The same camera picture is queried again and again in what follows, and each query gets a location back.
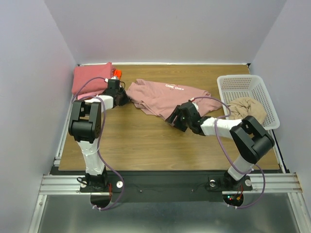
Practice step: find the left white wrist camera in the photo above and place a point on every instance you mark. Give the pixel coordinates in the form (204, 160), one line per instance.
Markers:
(112, 78)

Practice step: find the folded orange t-shirt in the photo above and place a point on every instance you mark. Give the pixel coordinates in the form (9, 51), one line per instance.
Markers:
(117, 73)

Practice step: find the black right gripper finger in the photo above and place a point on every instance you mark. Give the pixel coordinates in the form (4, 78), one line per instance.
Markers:
(175, 116)
(180, 124)

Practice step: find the white plastic laundry basket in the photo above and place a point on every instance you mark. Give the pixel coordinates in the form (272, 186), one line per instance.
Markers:
(232, 87)

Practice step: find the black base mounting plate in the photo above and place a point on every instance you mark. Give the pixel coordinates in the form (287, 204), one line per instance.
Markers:
(165, 186)

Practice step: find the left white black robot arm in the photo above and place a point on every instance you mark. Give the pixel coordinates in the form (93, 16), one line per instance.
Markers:
(86, 126)

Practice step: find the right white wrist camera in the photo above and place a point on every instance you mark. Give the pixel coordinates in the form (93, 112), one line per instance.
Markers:
(195, 104)

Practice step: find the aluminium frame rail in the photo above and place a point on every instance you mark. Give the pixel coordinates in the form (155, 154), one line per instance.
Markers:
(274, 183)

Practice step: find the dusty pink graphic t-shirt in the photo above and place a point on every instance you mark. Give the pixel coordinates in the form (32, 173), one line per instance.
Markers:
(160, 99)

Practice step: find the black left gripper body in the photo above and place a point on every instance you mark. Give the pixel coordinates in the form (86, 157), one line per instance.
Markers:
(124, 99)

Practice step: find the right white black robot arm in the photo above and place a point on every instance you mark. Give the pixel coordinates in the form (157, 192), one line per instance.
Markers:
(249, 136)

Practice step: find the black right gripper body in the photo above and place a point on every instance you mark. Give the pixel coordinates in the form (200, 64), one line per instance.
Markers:
(178, 116)

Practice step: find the beige crumpled shirt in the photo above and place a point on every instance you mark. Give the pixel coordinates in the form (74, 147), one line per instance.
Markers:
(243, 107)

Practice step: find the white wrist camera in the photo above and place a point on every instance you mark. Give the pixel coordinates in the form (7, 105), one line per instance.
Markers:
(195, 104)
(112, 78)

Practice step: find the folded red-pink t-shirt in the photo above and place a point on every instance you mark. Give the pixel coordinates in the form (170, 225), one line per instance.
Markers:
(82, 74)

